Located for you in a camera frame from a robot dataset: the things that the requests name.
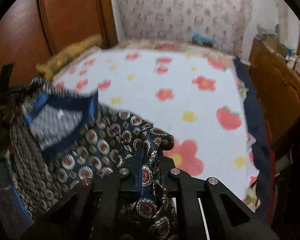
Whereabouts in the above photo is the navy patterned satin pajama top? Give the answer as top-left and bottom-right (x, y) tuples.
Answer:
(8, 78), (177, 239)

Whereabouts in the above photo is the white strawberry flower sheet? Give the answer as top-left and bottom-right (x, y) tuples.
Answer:
(53, 49), (260, 210)

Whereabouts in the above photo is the brown louvered wardrobe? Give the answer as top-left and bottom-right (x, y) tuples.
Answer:
(0, 0), (118, 85)

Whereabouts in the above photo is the wooden sideboard cabinet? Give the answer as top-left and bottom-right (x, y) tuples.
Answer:
(249, 39), (300, 145)

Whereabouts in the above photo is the floral quilt on bed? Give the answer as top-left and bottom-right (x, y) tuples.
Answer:
(113, 39), (235, 60)

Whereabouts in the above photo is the cardboard box with blue cloth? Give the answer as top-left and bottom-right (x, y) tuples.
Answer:
(192, 33), (213, 48)

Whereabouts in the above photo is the cardboard box on cabinet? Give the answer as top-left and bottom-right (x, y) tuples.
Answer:
(263, 35), (288, 57)

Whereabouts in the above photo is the pink circle patterned curtain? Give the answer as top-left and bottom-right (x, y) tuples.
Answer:
(117, 0), (253, 55)

